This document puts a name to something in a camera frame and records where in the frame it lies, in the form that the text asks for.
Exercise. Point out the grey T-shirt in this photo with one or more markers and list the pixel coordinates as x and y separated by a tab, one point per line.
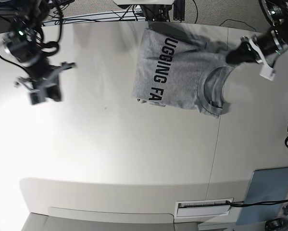
181	70

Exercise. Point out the black stand behind table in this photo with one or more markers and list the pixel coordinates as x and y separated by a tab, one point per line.
161	12

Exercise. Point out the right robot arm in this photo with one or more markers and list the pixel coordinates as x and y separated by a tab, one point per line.
25	42

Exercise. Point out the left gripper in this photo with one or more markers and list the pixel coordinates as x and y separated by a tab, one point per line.
269	44

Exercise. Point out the blue-grey pad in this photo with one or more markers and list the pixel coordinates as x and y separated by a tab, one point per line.
265	185

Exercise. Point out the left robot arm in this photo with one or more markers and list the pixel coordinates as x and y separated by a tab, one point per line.
276	14

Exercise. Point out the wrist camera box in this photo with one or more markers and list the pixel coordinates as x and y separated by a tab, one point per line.
37	96
268	73

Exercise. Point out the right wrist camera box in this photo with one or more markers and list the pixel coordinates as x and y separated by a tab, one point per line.
37	96

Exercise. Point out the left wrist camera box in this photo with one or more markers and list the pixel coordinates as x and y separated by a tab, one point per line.
268	73

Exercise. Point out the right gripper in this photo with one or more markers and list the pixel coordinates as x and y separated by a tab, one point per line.
49	81

